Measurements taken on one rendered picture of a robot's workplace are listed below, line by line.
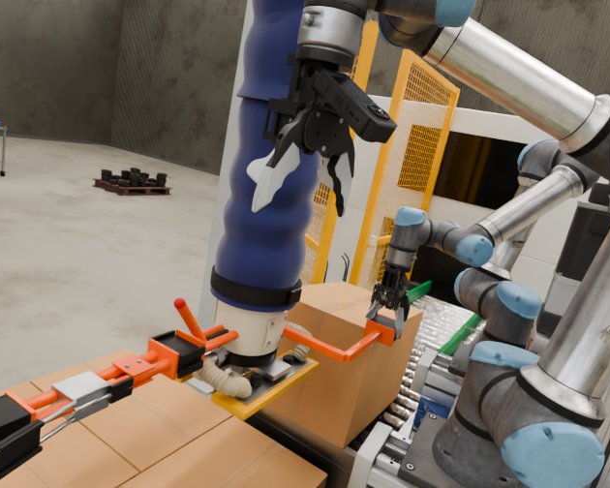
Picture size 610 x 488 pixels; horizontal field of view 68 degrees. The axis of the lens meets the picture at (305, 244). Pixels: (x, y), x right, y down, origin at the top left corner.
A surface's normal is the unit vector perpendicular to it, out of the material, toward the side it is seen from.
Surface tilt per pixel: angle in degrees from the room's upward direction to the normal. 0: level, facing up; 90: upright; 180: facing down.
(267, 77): 100
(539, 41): 90
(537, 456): 97
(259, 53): 94
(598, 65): 90
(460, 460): 73
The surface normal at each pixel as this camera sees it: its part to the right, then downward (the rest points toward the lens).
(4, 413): 0.19, -0.95
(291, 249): 0.70, 0.04
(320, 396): -0.47, -0.02
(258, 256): -0.02, -0.01
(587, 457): -0.07, 0.34
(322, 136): 0.65, 0.30
